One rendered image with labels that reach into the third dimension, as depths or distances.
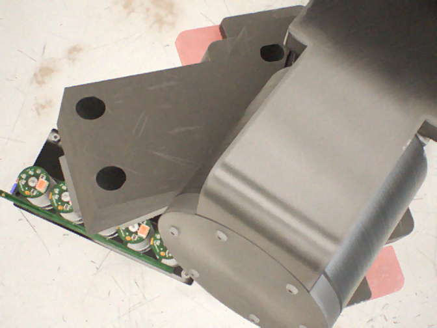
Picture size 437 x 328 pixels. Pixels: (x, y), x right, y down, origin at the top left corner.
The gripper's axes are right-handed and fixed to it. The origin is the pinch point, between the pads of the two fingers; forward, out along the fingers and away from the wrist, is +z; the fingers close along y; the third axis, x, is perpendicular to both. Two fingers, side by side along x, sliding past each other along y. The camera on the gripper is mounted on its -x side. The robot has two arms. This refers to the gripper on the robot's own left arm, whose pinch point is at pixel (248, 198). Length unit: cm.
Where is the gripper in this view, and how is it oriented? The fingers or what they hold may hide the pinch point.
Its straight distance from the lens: 42.8
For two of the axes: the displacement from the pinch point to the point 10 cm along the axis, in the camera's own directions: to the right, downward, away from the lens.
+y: 3.0, 9.2, -2.4
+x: 9.2, -2.1, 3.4
